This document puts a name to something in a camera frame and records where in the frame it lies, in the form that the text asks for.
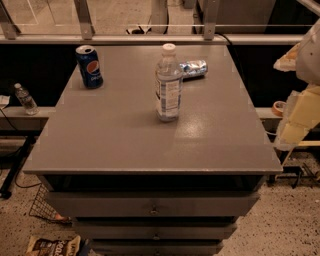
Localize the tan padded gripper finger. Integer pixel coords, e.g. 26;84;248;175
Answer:
275;84;320;150

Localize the top drawer round knob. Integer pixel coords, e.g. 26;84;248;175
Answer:
149;206;159;215

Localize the silver crushed soda can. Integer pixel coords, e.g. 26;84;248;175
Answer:
180;60;208;79

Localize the grey drawer cabinet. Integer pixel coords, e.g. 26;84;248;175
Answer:
24;46;281;256

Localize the brown snack bag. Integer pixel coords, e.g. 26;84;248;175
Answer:
25;236;81;256

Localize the small clear water bottle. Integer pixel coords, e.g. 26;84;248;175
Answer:
14;83;39;115

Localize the wire mesh basket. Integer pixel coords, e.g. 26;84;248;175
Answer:
29;185;70;223

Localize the blue pepsi can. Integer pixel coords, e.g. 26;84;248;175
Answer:
75;45;103;89

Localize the tan tape roll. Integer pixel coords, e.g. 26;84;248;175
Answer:
271;101;286;117

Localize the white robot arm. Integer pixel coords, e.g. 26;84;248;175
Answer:
273;21;320;151

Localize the clear blue-label plastic bottle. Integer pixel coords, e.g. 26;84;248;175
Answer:
155;43;183;122

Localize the black cable on floor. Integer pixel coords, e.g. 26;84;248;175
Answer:
0;108;43;190

